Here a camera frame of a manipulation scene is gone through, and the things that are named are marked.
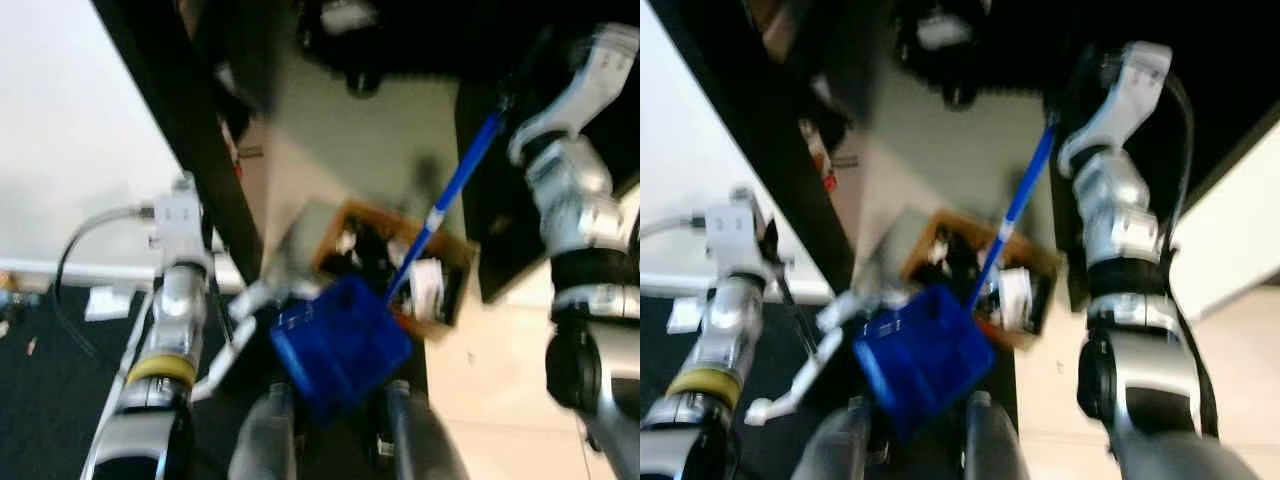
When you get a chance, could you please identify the grey left robot leg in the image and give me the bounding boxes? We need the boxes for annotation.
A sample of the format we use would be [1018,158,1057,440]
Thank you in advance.
[790,400,871,480]
[228,385,296,480]

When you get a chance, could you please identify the black desk panel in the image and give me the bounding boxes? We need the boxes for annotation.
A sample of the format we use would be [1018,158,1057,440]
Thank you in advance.
[455,0,641,306]
[1045,0,1280,311]
[648,0,861,296]
[90,0,276,286]

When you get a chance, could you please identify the black floor mat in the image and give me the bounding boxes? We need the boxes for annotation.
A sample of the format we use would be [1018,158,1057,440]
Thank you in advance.
[640,295,1016,480]
[0,285,431,480]

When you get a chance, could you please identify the blue long-handled dustpan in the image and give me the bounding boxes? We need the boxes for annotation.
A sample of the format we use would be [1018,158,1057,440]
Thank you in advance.
[270,95,506,426]
[852,115,1059,441]

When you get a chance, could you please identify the white paper packet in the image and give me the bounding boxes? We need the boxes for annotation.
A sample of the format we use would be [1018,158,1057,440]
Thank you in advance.
[995,268,1031,327]
[410,260,447,321]

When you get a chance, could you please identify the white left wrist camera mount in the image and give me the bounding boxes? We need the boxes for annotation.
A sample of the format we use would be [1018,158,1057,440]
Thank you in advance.
[705,188,771,277]
[150,175,207,267]

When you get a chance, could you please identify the white brush with black handle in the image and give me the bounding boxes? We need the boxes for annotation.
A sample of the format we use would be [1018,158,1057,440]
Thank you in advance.
[190,285,256,403]
[745,280,846,423]

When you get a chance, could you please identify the white paper note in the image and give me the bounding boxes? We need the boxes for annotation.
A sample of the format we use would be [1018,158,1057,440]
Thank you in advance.
[85,287,131,321]
[665,297,701,333]

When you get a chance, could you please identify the black office chair base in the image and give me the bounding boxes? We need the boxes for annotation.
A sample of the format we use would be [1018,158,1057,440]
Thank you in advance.
[295,0,401,99]
[890,0,991,111]

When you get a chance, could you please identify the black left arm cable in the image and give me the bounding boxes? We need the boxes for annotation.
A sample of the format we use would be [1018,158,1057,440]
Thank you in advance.
[640,212,709,241]
[55,205,156,371]

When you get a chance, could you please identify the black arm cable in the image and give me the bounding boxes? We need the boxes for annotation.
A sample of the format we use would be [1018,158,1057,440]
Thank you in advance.
[640,212,709,241]
[55,205,156,371]
[1160,72,1221,441]

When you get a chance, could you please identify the brown cardboard box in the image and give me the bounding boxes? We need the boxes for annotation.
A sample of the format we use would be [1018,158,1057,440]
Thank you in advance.
[900,210,1061,351]
[310,200,476,341]

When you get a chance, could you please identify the grey right robot leg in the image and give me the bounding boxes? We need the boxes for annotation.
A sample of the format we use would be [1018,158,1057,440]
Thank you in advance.
[385,380,471,480]
[965,390,1031,480]

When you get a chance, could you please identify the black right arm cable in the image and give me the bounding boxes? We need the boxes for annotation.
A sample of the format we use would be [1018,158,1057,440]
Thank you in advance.
[1160,72,1221,441]

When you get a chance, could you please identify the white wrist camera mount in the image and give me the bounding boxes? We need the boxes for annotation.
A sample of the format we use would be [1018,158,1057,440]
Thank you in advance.
[508,25,641,166]
[150,175,207,267]
[705,188,771,277]
[1058,42,1173,176]

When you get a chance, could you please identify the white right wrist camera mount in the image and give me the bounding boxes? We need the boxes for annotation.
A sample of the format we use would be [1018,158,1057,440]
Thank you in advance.
[508,25,641,166]
[1058,42,1173,176]

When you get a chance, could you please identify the grey robot leg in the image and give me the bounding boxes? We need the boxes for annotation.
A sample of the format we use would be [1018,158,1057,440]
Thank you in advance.
[790,400,871,480]
[965,390,1031,480]
[385,380,471,480]
[228,385,296,480]

